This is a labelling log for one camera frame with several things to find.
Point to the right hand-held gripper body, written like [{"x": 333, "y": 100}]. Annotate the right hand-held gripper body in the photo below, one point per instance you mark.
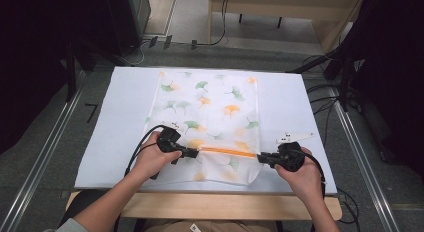
[{"x": 291, "y": 157}]

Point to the light wooden bench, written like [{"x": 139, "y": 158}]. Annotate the light wooden bench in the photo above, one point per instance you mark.
[{"x": 286, "y": 5}]

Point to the metal floor rail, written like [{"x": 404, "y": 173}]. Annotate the metal floor rail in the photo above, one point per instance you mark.
[
  {"x": 40, "y": 158},
  {"x": 363, "y": 162}
]

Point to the white table mat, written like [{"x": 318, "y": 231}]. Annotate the white table mat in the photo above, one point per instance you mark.
[{"x": 286, "y": 102}]

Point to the person's left hand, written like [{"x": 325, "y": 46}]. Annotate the person's left hand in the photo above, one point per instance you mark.
[{"x": 150, "y": 162}]

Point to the black metal stand with curtain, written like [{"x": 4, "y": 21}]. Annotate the black metal stand with curtain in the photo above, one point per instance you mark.
[{"x": 343, "y": 68}]

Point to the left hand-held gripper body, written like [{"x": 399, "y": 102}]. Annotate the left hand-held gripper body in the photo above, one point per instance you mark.
[{"x": 168, "y": 140}]

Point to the person's right hand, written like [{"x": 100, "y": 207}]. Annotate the person's right hand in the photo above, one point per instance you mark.
[{"x": 301, "y": 182}]

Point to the leaf print mesh laundry bag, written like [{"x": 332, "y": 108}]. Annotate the leaf print mesh laundry bag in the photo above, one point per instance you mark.
[{"x": 208, "y": 122}]

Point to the wooden table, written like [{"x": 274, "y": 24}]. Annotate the wooden table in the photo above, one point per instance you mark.
[{"x": 230, "y": 207}]

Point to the person's beige trousers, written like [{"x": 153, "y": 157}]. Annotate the person's beige trousers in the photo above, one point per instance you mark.
[{"x": 213, "y": 226}]

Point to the black cabinet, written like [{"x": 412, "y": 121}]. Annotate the black cabinet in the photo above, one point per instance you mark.
[{"x": 125, "y": 18}]

